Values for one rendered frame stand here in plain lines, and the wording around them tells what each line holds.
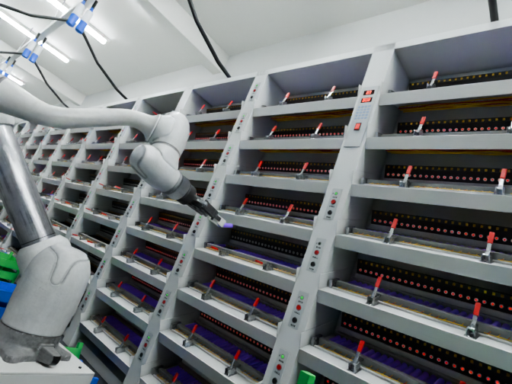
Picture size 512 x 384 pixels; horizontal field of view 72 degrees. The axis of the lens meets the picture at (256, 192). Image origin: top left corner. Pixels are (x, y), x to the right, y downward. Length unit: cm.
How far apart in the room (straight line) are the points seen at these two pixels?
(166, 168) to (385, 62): 98
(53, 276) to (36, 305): 8
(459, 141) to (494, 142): 10
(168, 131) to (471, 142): 96
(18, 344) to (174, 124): 75
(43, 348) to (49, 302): 11
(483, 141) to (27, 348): 137
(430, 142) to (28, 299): 126
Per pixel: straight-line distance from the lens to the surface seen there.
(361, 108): 150
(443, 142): 130
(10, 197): 130
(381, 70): 160
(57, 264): 107
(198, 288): 171
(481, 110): 159
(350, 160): 138
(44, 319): 108
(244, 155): 186
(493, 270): 111
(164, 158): 115
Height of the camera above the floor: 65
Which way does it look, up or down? 15 degrees up
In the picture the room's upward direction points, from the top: 21 degrees clockwise
